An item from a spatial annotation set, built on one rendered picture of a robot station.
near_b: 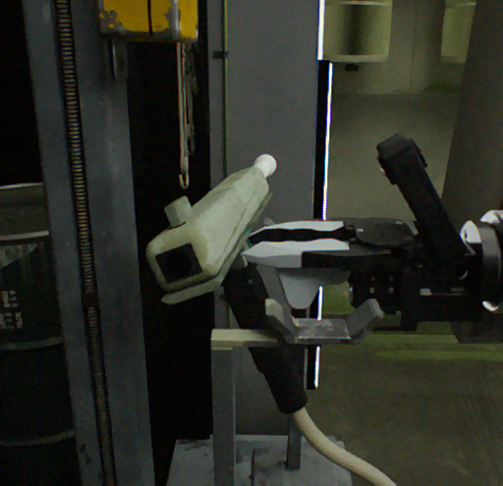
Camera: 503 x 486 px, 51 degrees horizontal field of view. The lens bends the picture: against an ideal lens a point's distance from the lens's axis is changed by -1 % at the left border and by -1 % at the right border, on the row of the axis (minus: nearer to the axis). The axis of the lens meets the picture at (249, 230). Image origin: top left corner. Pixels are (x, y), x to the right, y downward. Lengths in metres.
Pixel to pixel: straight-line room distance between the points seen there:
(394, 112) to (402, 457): 1.65
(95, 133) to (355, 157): 2.32
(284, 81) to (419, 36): 2.02
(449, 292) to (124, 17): 0.34
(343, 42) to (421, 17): 0.56
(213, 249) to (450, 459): 1.67
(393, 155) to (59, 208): 0.27
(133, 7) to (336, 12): 2.12
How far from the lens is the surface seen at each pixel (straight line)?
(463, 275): 0.52
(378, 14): 2.49
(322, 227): 0.50
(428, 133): 2.83
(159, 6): 0.38
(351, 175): 2.65
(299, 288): 0.46
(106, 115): 0.42
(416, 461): 1.93
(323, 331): 0.38
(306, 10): 0.91
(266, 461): 0.72
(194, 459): 0.74
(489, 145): 1.52
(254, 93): 0.90
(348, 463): 0.57
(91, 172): 0.43
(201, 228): 0.36
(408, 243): 0.46
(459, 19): 2.62
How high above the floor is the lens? 1.28
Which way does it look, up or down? 18 degrees down
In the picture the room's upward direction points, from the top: straight up
